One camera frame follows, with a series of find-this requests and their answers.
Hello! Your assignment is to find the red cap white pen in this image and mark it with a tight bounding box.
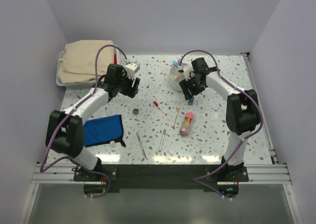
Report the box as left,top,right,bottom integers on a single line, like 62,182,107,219
154,101,167,115

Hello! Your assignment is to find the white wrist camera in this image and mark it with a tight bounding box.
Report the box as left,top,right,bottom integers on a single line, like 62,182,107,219
123,62,140,80
178,65,193,81

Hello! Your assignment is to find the blue fabric pouch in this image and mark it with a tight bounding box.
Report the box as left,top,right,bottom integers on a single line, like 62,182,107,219
83,115,126,147

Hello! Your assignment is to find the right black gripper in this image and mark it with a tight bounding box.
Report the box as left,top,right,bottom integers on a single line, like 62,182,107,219
179,74,205,100

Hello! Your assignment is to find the pink cap clear tube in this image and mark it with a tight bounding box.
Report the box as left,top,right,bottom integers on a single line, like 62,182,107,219
179,112,194,136

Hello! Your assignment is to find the white plastic basket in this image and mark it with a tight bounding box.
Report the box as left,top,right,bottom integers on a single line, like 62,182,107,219
55,50,95,90

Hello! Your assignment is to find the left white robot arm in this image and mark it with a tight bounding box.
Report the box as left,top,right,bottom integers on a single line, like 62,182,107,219
40,62,140,180

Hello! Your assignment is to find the blue cap highlighter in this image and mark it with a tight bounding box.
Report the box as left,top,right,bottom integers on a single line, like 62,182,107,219
172,61,179,68

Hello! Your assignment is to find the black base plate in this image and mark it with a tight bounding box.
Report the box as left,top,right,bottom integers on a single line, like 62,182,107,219
72,165,249,194

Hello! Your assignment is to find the beige folded cloth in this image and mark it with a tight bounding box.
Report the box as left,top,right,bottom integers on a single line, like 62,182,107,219
57,40,115,84

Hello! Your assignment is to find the thin metal craft knife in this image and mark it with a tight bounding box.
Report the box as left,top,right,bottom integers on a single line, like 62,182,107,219
136,133,148,160

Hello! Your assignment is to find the round white divided organizer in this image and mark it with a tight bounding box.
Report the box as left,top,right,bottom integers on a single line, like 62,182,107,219
169,65,186,91

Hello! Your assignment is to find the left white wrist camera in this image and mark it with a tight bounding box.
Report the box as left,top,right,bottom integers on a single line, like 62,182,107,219
123,62,140,80

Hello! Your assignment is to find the small grey round cap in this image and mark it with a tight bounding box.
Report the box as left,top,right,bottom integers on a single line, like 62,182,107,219
132,108,139,115

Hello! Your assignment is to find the blue cylindrical stamp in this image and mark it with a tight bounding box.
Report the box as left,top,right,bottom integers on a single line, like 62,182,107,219
188,98,194,106

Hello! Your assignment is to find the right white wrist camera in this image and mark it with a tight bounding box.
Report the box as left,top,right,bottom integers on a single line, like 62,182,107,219
178,65,193,81

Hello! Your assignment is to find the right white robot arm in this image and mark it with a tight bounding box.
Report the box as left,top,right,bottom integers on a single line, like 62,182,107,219
178,57,263,181

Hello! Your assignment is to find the aluminium frame rail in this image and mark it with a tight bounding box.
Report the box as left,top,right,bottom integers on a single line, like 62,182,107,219
31,164,291,184

